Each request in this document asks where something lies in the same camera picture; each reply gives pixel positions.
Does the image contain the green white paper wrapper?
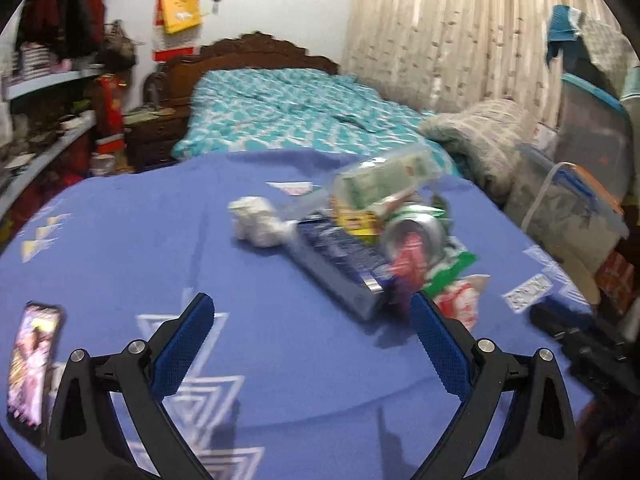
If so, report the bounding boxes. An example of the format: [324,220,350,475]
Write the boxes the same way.
[422,236,477,298]

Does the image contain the green aluminium can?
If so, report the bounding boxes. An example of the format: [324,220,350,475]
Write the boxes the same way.
[380,203,450,263]

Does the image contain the dark blue milk carton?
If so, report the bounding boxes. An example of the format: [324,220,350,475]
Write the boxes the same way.
[285,214,395,322]

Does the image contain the clear plastic labelled container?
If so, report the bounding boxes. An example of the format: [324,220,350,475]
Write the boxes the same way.
[331,143,444,210]

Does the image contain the beige round trash bin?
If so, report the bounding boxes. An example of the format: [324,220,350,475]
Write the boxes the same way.
[556,247,601,308]

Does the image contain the smartphone with lit screen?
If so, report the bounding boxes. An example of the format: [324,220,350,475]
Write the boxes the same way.
[6,301,65,448]

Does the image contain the red white plastic bag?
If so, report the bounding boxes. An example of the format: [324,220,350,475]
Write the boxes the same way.
[434,274,490,330]

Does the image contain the clear storage box blue lid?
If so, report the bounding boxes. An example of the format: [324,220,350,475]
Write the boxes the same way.
[504,144,629,273]

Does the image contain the blue patterned bed cover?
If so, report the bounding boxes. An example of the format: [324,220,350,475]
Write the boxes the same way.
[0,148,597,480]

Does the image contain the pink foil snack wrapper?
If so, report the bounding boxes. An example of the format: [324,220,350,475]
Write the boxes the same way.
[392,233,427,316]

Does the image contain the folded grey checked blanket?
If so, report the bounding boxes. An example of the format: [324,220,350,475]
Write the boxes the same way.
[419,99,537,206]

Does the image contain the crumpled white tissue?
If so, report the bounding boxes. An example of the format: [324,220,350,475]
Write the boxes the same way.
[228,196,294,248]

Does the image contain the orange snack wrapper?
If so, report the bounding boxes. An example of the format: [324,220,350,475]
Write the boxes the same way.
[330,197,382,240]

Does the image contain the red fire extinguisher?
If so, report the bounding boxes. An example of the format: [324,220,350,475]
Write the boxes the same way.
[92,74,126,155]

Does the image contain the grey metal shelf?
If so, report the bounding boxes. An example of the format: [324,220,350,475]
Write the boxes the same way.
[1,66,103,214]

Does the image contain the teal patterned quilt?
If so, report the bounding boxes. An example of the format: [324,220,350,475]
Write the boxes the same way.
[171,68,458,174]

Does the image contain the carved wooden headboard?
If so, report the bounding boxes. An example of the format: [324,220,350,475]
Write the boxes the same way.
[142,32,340,107]

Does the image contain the brown handbag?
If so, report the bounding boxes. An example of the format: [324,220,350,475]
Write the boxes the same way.
[96,20,137,72]

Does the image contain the red yellow wall calendar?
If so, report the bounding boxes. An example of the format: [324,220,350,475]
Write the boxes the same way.
[152,0,202,63]

